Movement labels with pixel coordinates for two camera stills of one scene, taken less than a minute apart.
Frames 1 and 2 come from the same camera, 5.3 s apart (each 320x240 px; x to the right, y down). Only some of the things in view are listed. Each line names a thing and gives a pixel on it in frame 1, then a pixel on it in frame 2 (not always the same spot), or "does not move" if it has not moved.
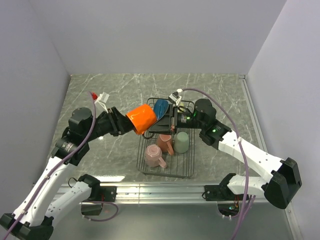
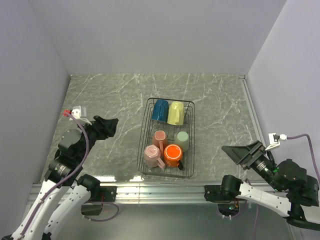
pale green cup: x=181 y=142 does not move
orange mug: x=142 y=118 → x=173 y=154
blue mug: x=160 y=107 does not move
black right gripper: x=164 y=124 → x=237 y=153
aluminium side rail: x=242 y=78 does not move
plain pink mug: x=153 y=156 does not move
